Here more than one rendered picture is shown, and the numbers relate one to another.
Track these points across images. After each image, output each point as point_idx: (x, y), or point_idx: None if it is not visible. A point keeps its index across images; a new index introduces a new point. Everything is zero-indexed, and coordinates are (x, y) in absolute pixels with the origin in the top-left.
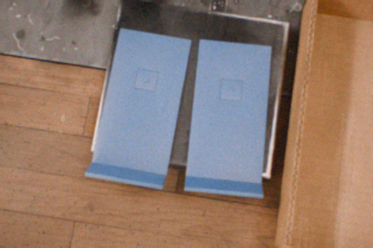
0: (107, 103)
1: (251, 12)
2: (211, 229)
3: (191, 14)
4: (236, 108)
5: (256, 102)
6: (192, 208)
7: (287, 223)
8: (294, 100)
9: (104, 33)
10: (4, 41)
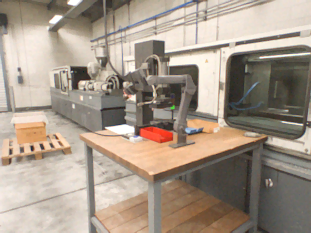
0: None
1: None
2: (203, 134)
3: None
4: (193, 128)
5: (194, 128)
6: (200, 134)
7: (207, 125)
8: (196, 127)
9: (175, 132)
10: None
